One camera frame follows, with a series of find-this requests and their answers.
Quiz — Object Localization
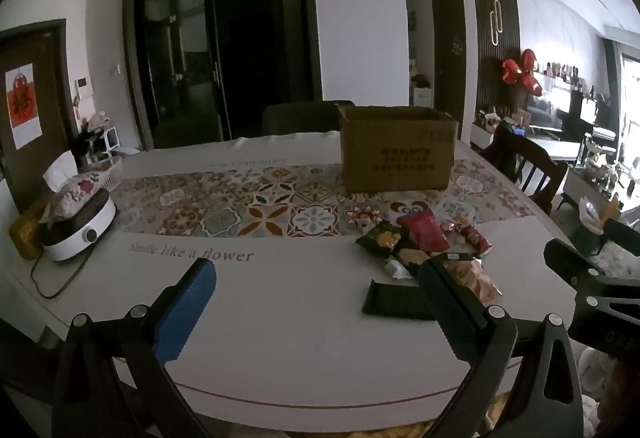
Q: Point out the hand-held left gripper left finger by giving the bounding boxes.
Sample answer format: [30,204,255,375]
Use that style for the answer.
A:
[51,258,217,438]

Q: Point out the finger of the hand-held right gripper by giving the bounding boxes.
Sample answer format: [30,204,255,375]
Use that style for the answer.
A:
[602,217,640,246]
[543,238,610,290]

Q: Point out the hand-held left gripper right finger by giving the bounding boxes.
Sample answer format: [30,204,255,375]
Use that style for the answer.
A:
[416,257,586,438]

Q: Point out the black yellow chip packet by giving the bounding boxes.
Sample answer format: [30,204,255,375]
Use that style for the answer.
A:
[440,253,503,304]

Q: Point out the long black snack packet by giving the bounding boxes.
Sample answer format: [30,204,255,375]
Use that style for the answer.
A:
[361,281,438,321]

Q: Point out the gold orange snack packet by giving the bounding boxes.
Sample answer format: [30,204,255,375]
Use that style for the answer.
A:
[392,245,432,275]

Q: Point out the small red candy packet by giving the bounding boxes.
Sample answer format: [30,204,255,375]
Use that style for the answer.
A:
[452,218,493,254]

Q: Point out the red snack packet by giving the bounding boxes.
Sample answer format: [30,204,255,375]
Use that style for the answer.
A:
[396,211,451,254]

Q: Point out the dark green snack packet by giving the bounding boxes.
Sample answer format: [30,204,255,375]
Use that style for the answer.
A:
[356,221,408,256]

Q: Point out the brown cardboard box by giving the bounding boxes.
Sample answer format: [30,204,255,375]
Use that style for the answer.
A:
[338,106,459,193]

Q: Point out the green stool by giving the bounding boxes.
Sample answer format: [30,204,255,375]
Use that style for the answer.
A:
[570,218,608,256]

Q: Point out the dark wooden chair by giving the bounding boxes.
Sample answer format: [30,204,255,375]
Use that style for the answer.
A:
[492,123,568,216]

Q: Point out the white electric cooker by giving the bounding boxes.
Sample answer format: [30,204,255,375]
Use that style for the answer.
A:
[40,191,117,262]

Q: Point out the floral tissue box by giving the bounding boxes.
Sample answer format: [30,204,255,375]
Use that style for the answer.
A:
[42,151,111,224]

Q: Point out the yellow brown packet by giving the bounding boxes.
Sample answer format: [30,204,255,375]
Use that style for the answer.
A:
[9,205,51,261]

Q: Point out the red foil balloons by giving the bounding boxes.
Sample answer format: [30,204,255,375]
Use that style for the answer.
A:
[501,49,543,96]

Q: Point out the dark upholstered chair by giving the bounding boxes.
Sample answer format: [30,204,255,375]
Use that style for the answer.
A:
[262,101,356,136]

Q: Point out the dark interior door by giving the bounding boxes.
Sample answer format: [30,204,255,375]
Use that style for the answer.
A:
[432,0,466,116]

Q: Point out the red and white door poster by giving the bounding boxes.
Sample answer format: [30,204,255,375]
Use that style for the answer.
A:
[5,63,42,150]

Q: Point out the dark glass sliding door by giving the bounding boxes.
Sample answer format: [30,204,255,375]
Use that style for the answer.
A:
[122,0,321,151]

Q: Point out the black power cable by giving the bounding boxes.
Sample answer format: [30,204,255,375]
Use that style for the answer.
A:
[31,238,108,300]

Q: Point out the looped wall lamp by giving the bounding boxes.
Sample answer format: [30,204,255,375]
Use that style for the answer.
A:
[489,0,503,46]

